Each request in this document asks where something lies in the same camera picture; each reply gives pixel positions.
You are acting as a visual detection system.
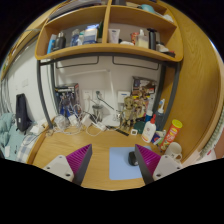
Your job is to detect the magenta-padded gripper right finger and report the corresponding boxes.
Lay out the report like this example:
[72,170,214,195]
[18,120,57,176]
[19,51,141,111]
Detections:
[134,143,184,185]

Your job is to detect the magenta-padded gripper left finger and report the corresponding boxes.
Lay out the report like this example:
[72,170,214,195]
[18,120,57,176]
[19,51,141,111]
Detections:
[42,143,93,186]

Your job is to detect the black computer mouse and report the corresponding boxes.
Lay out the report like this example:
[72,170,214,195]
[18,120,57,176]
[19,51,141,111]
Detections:
[128,150,140,167]

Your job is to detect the light blue mouse pad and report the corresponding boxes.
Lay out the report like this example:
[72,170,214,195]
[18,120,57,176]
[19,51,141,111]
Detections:
[109,145,153,181]

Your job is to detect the white mug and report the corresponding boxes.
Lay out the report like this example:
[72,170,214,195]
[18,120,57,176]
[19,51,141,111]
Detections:
[164,141,184,163]

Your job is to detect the blue red small box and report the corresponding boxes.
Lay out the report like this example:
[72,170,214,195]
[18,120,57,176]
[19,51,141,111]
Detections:
[151,129,167,145]

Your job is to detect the red yellow chips can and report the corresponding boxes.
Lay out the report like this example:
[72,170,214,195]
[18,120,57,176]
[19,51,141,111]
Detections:
[159,119,184,152]

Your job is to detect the white lotion pump bottle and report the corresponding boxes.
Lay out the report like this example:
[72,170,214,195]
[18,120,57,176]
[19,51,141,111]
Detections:
[141,114,158,144]

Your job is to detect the clear domed plastic container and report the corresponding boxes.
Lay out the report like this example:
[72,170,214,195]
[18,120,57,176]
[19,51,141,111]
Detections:
[53,114,70,132]

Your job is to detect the white multi-port charger block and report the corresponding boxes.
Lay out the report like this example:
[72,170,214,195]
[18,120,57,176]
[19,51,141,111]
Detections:
[68,114,79,127]

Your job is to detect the white power strip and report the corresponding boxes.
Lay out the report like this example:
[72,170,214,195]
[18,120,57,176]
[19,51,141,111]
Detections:
[89,120,108,132]

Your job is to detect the blue checked blanket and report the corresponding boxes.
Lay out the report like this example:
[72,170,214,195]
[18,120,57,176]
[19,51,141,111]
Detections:
[16,133,44,164]

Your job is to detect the blue spray bottle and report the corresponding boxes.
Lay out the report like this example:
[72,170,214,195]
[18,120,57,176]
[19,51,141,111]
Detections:
[154,98,167,131]

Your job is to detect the white tissue pack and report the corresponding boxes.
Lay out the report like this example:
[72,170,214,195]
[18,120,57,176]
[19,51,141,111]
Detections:
[29,123,46,136]

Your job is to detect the brown tree figure toy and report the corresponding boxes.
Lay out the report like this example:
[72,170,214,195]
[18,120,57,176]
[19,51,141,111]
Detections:
[119,96,136,132]

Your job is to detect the brown robot figure toy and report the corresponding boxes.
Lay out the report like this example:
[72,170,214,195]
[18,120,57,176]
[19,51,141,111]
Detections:
[133,89,148,121]

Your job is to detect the robot model kit box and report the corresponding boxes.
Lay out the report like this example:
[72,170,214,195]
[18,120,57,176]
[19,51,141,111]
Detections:
[54,83,81,118]

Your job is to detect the teal pillow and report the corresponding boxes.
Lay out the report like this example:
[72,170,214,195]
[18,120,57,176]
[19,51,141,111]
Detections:
[0,112,18,158]

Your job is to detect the printed figure box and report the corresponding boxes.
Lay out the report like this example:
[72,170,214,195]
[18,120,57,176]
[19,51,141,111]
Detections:
[132,76,158,114]

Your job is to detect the wooden shelf unit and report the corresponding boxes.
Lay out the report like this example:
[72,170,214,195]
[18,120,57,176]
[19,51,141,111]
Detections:
[34,0,184,63]

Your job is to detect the tangled white cable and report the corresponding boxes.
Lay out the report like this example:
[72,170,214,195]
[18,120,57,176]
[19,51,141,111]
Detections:
[49,104,104,137]

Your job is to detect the white wall outlet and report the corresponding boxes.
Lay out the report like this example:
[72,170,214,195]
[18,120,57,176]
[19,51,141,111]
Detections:
[81,89,106,103]

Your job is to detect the grey metal frame post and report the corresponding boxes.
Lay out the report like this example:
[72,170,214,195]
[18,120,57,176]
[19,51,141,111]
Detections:
[36,59,54,129]
[159,61,183,131]

